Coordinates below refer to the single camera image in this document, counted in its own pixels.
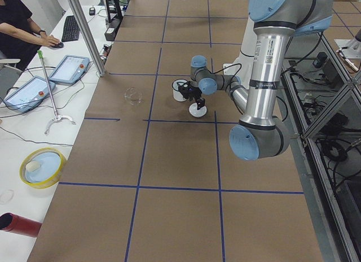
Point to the far teach pendant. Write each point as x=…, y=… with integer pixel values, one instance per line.
x=69, y=70

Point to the person black shirt torso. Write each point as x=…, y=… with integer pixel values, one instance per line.
x=16, y=14

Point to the teach pendant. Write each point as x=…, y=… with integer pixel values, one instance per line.
x=69, y=70
x=28, y=96

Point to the black keyboard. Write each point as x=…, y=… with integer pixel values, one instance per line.
x=71, y=30

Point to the black power adapter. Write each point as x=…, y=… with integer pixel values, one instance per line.
x=320, y=60

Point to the white enamel cup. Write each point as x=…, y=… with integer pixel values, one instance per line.
x=176, y=93

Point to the person forearm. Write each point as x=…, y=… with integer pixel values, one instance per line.
x=21, y=34

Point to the clear plastic dome lid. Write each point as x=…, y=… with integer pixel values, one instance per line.
x=133, y=96

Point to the aluminium side rail frame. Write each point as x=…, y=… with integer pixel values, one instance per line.
x=326, y=109

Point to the near teach pendant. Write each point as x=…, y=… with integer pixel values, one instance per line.
x=28, y=96

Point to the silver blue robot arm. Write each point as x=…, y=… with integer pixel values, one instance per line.
x=259, y=133

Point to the person right hand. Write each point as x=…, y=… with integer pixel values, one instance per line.
x=49, y=41

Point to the red cylinder tube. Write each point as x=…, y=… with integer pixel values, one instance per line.
x=19, y=225

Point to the reacher grabber stick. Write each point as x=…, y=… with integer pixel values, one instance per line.
x=58, y=118

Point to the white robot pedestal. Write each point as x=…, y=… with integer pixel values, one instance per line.
x=246, y=53

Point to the clear petri dish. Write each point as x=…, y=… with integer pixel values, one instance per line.
x=6, y=196

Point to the black computer mouse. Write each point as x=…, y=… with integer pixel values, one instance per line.
x=58, y=46

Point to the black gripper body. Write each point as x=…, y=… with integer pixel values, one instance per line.
x=194, y=96

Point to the aluminium frame post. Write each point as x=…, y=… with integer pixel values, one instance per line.
x=88, y=37

